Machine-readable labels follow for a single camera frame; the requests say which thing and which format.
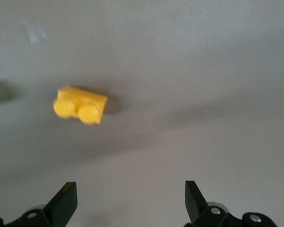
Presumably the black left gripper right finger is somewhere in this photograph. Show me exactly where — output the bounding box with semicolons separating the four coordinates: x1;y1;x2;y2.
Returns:
184;180;278;227

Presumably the yellow two-stud block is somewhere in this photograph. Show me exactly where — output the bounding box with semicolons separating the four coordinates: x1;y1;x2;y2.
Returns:
52;85;109;125

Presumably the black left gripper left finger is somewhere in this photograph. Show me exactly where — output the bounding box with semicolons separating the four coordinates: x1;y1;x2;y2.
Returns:
0;181;79;227

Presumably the brown tape mark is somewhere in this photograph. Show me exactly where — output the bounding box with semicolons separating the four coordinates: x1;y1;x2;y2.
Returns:
23;17;48;45

